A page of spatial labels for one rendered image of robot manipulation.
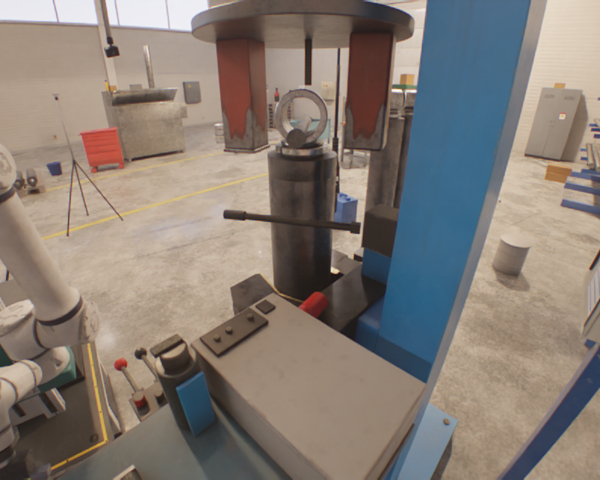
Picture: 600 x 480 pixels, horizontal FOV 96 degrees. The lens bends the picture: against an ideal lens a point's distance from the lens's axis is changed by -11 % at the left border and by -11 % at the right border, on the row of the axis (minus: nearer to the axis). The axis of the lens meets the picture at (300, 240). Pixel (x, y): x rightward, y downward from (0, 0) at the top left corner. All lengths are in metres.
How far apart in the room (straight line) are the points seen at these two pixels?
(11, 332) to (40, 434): 0.68
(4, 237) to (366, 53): 1.05
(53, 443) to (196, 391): 1.28
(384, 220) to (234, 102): 0.56
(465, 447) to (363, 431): 1.52
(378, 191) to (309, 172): 1.44
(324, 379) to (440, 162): 0.45
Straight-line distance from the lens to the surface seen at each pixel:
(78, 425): 1.83
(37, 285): 1.15
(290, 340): 0.65
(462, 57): 0.61
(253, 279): 1.16
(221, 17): 0.73
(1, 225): 1.05
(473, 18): 0.62
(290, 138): 0.75
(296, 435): 0.53
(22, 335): 1.35
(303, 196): 0.88
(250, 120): 0.95
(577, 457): 2.32
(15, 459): 1.06
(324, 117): 0.88
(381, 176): 2.23
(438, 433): 1.88
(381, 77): 0.83
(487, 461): 2.05
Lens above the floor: 1.66
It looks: 28 degrees down
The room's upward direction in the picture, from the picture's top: straight up
